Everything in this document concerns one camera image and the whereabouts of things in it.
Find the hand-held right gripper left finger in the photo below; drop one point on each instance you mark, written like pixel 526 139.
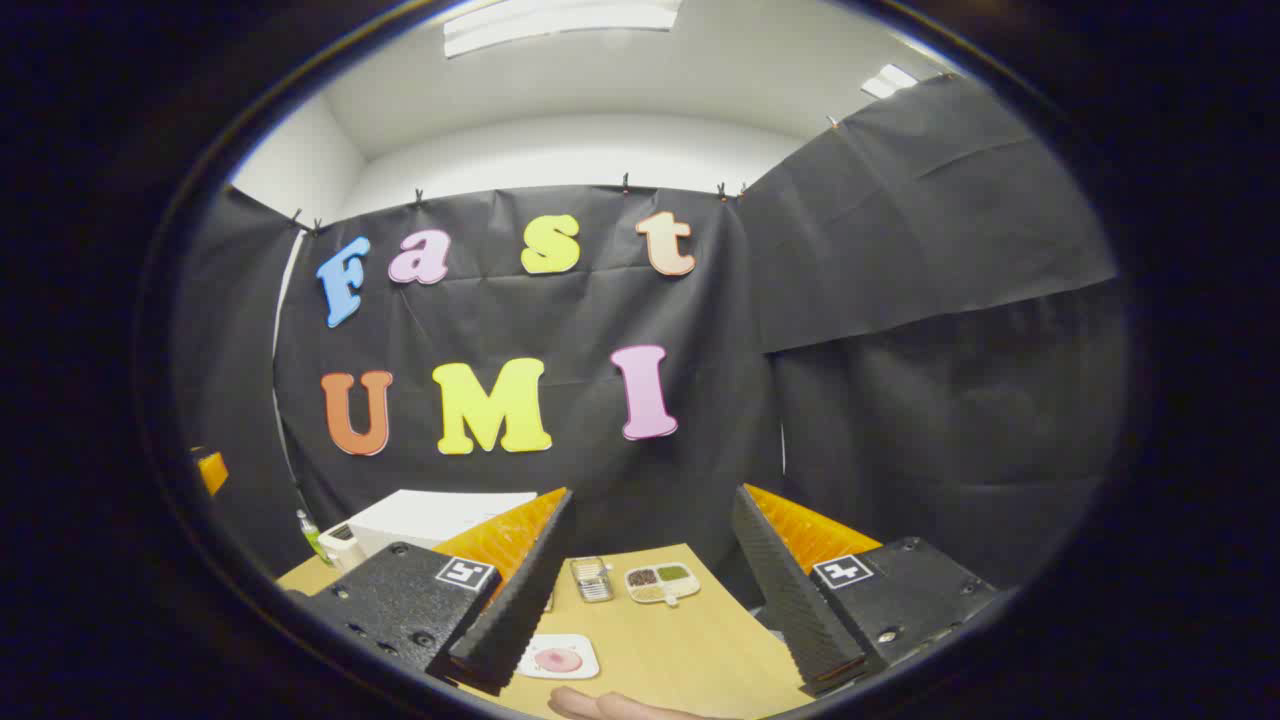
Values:
pixel 520 610

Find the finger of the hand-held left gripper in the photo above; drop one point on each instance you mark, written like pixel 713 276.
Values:
pixel 212 472

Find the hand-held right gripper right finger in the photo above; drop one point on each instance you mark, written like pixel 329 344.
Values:
pixel 800 610

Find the pink round food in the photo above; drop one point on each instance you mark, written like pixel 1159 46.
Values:
pixel 560 660

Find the white square plate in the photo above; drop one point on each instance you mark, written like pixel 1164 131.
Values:
pixel 588 645

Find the white microwave oven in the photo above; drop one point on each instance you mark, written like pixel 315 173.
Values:
pixel 440 515

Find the green label drink bottle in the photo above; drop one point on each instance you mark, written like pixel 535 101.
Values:
pixel 310 535

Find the divided condiment dish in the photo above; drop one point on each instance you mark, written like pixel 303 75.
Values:
pixel 660 583

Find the white toaster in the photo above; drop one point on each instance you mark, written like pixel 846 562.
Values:
pixel 340 548

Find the black backdrop cloth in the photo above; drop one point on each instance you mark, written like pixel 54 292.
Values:
pixel 560 320

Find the small ceiling light panel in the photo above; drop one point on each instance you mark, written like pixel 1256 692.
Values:
pixel 889 81

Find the long ceiling light panel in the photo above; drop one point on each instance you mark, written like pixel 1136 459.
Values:
pixel 560 22

